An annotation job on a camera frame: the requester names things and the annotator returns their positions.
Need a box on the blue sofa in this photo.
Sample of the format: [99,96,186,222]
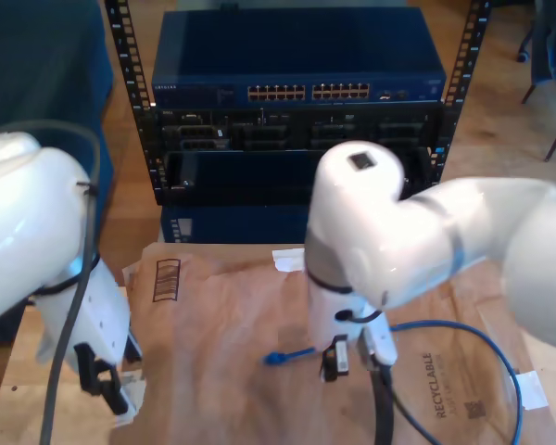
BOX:
[0,0,117,344]

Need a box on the office chair caster wheel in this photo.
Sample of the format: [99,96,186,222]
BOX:
[516,18,537,64]

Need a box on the long black camera cable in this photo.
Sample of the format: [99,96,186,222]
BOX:
[370,354,439,445]

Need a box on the brown paper mailer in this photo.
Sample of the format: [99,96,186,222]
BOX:
[109,240,556,445]

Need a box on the blue device under rack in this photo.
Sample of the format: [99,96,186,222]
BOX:
[159,203,312,245]

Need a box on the long grey cable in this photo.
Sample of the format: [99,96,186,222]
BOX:
[0,119,102,445]

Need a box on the black rack frame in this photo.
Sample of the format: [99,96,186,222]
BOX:
[102,0,492,208]

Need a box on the blue network cable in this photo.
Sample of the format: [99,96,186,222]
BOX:
[262,319,524,445]

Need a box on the dark blue rack panel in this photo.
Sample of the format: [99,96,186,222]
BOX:
[164,148,430,191]

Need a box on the blue network switch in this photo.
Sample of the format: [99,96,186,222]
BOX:
[150,6,448,108]

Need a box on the black rack server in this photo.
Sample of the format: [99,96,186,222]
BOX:
[138,104,446,154]

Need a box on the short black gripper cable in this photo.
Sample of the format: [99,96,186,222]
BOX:
[334,308,382,324]

